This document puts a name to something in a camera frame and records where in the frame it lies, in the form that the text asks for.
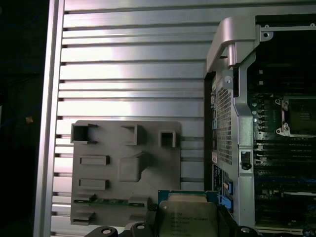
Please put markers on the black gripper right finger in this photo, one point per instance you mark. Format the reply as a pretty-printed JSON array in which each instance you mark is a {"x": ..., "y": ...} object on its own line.
[{"x": 229, "y": 227}]

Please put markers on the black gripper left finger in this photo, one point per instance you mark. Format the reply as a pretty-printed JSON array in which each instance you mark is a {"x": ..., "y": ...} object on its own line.
[{"x": 138, "y": 230}]

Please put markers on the silver CPU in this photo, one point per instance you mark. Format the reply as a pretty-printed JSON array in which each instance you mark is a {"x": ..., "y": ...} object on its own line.
[{"x": 187, "y": 217}]

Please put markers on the black RAM slot bank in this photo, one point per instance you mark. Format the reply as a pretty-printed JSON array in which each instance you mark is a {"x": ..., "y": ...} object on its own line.
[
  {"x": 284, "y": 79},
  {"x": 284, "y": 155}
]

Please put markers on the CPU socket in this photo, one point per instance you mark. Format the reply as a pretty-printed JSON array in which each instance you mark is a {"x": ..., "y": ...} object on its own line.
[{"x": 303, "y": 116}]

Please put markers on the green RAM stick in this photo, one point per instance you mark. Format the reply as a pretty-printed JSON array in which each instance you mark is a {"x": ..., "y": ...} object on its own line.
[{"x": 111, "y": 201}]

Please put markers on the grey parts rack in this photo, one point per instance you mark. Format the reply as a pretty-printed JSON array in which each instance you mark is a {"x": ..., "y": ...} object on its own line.
[{"x": 98, "y": 172}]

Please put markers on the black open PC case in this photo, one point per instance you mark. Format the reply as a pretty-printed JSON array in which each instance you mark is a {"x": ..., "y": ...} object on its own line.
[{"x": 244, "y": 123}]

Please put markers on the green motherboard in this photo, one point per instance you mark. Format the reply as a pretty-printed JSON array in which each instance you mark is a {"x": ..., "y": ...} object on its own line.
[{"x": 261, "y": 108}]

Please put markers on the small brown scrap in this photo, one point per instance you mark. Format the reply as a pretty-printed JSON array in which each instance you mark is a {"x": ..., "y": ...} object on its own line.
[{"x": 29, "y": 120}]

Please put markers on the blue card retention bracket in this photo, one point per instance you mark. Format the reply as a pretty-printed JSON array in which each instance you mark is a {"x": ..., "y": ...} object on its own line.
[{"x": 225, "y": 205}]

